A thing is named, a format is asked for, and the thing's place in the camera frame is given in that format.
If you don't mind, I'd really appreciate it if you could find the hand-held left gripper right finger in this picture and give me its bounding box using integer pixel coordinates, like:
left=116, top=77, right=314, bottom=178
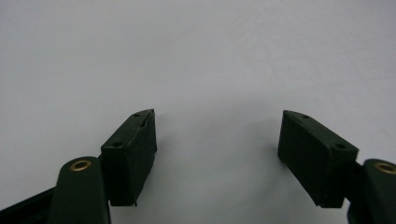
left=277, top=109, right=360, bottom=208

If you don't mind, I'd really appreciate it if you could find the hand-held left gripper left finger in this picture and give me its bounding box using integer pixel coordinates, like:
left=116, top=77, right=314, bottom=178
left=101, top=108, right=158, bottom=207

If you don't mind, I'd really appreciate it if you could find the white table mat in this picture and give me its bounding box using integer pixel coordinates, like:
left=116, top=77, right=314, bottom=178
left=0, top=0, right=396, bottom=224

